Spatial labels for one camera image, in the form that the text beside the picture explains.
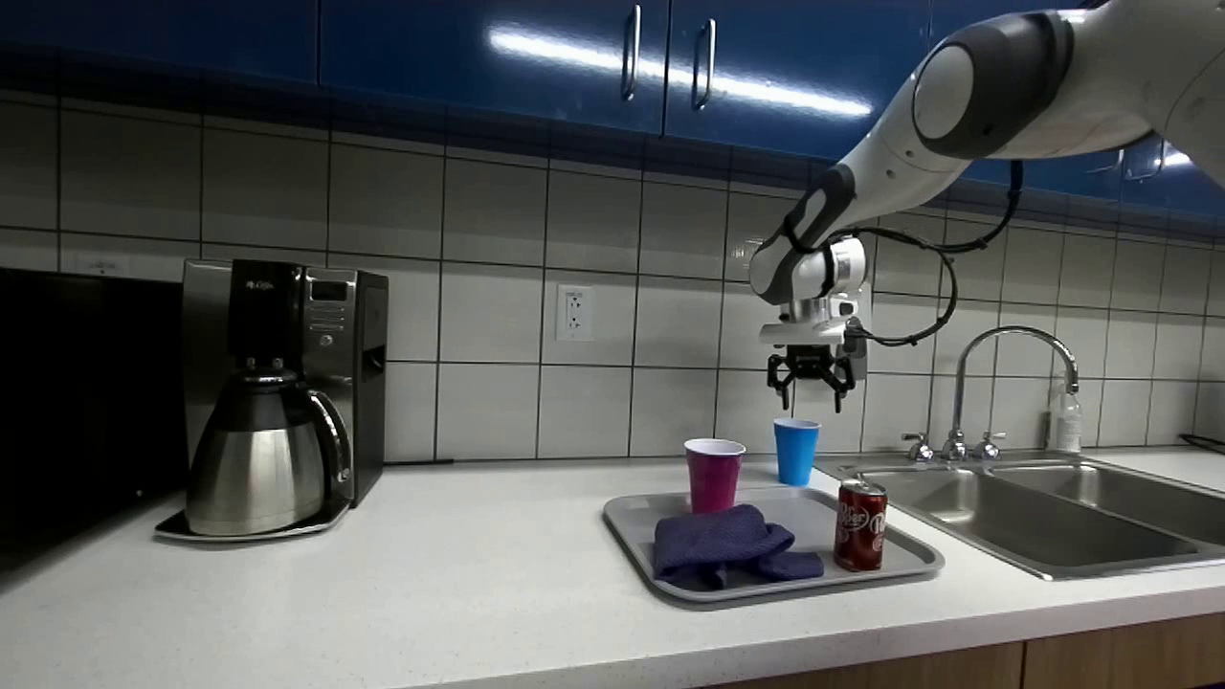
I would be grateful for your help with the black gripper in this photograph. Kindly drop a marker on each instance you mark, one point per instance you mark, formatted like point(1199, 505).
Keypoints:
point(811, 360)

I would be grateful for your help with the wooden lower cabinet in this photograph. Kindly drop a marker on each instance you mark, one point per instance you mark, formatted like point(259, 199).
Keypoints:
point(1111, 653)

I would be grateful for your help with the black microwave oven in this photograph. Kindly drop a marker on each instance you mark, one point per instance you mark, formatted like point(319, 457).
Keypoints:
point(76, 406)

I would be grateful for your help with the red soda can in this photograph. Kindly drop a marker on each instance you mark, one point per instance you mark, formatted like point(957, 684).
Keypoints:
point(863, 526)

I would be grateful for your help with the dark blue cloth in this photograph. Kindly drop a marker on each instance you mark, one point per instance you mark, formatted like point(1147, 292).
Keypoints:
point(720, 541)

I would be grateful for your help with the grey serving tray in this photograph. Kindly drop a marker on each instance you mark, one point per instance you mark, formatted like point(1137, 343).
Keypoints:
point(817, 509)

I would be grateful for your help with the pink plastic cup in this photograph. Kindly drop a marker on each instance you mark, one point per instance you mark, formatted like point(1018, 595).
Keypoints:
point(712, 481)

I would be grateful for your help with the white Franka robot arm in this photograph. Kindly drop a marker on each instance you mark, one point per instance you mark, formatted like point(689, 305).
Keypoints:
point(1008, 80)

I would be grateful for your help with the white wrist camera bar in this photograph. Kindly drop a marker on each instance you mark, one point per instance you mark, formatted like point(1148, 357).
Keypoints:
point(811, 333)

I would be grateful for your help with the chrome sink faucet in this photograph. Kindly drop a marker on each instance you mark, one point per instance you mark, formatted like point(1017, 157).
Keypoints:
point(1008, 329)

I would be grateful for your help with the glossy blue upper cabinet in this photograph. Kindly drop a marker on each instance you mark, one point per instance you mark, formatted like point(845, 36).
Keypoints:
point(385, 52)

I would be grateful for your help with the white wall outlet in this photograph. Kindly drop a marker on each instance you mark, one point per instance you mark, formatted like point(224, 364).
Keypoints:
point(575, 311)

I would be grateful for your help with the clear soap bottle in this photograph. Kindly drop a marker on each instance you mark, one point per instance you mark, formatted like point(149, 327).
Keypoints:
point(1063, 421)

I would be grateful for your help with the black steel coffee maker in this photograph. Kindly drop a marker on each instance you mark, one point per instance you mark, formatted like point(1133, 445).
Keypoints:
point(338, 347)

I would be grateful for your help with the stainless steel sink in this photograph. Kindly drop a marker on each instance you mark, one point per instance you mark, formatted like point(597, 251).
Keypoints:
point(1056, 519)

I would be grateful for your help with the stainless steel carafe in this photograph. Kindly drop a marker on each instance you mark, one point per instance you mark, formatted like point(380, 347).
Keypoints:
point(261, 463)

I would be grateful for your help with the blue plastic cup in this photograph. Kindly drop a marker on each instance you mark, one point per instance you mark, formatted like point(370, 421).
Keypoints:
point(799, 454)

